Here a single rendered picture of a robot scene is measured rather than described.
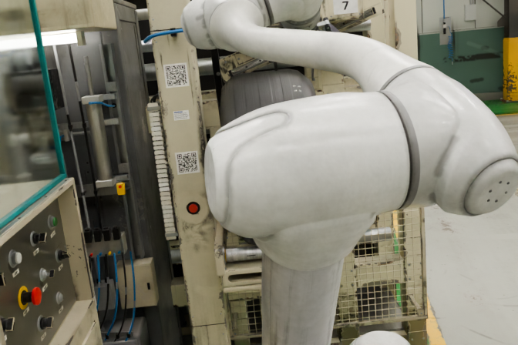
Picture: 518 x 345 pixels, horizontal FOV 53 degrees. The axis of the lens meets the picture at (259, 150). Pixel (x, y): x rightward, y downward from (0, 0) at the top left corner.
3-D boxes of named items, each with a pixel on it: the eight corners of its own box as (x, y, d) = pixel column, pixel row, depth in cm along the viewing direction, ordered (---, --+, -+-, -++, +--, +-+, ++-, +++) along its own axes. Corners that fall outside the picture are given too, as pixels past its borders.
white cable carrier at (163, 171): (166, 240, 180) (146, 103, 170) (168, 235, 185) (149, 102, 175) (179, 239, 180) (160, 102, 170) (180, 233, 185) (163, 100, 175)
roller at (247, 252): (223, 264, 173) (222, 252, 172) (223, 259, 178) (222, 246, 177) (327, 253, 174) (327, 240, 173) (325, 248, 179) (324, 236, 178)
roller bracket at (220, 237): (216, 277, 170) (213, 249, 168) (220, 234, 209) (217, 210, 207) (227, 276, 170) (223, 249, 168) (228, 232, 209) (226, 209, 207)
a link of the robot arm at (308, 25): (325, 16, 107) (324, 31, 113) (315, -21, 110) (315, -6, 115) (282, 26, 107) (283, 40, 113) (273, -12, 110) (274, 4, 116)
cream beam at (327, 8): (200, 35, 190) (196, -8, 187) (205, 35, 215) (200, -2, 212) (365, 18, 192) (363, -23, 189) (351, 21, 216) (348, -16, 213)
